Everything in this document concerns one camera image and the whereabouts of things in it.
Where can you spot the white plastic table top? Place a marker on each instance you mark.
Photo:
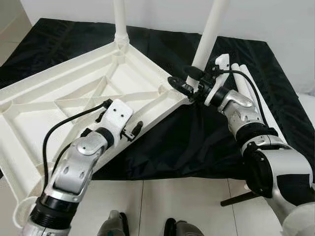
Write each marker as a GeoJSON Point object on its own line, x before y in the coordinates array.
{"type": "Point", "coordinates": [49, 103]}

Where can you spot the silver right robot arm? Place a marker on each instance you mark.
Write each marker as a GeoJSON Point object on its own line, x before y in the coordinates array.
{"type": "Point", "coordinates": [275, 167]}

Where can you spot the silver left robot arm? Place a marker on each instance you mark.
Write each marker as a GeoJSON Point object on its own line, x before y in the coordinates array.
{"type": "Point", "coordinates": [74, 172]}

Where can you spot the black cloth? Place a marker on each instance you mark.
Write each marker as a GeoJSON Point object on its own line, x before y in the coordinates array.
{"type": "Point", "coordinates": [197, 142]}

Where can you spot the grey robot left foot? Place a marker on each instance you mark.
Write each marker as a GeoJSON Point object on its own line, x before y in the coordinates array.
{"type": "Point", "coordinates": [112, 223]}

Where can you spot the grey robot foot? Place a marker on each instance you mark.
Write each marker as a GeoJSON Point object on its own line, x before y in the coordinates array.
{"type": "Point", "coordinates": [183, 228]}
{"type": "Point", "coordinates": [112, 223]}

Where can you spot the grey robot right foot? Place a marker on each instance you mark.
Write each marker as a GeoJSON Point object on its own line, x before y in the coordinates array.
{"type": "Point", "coordinates": [183, 228]}

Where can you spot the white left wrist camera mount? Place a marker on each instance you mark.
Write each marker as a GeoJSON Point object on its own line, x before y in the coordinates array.
{"type": "Point", "coordinates": [117, 118]}

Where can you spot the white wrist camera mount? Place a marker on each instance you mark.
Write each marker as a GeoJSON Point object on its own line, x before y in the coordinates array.
{"type": "Point", "coordinates": [221, 64]}
{"type": "Point", "coordinates": [117, 118]}

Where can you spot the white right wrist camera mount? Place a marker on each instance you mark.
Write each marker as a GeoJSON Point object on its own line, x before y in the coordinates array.
{"type": "Point", "coordinates": [221, 64]}

